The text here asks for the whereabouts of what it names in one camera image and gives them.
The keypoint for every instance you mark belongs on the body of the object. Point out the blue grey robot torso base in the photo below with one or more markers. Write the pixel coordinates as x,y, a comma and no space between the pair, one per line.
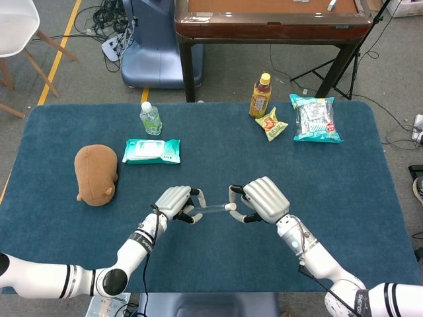
208,303

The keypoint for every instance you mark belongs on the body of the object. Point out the white chair with wooden legs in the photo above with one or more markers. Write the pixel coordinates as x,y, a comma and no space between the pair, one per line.
15,26

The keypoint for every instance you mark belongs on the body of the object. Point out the black metal frame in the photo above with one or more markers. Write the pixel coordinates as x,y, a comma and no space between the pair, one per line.
415,171

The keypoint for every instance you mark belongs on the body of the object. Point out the blue carpet table mat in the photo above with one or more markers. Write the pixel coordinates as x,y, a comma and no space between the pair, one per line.
231,158

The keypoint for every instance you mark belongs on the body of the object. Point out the white power strip with plugs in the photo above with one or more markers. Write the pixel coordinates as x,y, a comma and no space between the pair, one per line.
419,128

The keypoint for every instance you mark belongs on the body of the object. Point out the brown mahjong table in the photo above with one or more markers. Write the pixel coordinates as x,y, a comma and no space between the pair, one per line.
271,28

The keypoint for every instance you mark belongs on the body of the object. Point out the small yellow snack bag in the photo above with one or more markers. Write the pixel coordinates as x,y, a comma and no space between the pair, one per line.
272,127

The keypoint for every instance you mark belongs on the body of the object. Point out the green wet wipes pack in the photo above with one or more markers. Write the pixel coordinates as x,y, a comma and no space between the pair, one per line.
150,152

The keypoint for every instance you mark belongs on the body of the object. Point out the yellow cap tea bottle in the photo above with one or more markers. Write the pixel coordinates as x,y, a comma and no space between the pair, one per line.
260,99

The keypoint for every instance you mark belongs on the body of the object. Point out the clear glass test tube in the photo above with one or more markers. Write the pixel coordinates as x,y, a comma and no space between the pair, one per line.
215,207

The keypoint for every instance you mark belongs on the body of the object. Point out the clear green label water bottle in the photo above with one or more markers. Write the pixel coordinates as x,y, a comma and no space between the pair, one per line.
151,120

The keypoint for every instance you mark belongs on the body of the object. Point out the brown plush capybara toy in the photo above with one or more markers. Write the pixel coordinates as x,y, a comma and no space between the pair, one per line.
96,175

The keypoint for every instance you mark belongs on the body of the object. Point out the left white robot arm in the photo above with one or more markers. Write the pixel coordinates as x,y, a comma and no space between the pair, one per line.
132,251

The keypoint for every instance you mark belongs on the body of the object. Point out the large teal snack bag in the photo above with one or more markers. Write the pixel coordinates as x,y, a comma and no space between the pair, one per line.
315,119

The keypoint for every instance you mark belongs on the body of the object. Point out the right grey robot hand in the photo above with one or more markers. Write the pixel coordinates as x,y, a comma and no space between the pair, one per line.
266,198

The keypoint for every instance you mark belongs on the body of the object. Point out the clear plastic document bag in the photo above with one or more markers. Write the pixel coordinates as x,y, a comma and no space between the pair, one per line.
107,302

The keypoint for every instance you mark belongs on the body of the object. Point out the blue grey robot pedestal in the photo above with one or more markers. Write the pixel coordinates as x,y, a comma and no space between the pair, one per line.
152,49

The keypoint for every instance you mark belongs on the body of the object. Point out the black tripod stand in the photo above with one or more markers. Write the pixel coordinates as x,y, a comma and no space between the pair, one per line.
352,71

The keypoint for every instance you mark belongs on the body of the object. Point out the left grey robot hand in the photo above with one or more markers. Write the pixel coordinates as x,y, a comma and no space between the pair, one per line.
173,199

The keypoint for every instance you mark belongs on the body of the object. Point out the white floor power strip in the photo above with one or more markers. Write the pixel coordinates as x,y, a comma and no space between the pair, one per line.
110,49

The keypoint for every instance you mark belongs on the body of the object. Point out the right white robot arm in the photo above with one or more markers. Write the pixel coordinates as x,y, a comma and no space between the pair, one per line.
317,261

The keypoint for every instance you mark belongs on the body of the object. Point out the white box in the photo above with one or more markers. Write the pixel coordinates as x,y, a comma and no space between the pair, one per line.
406,6

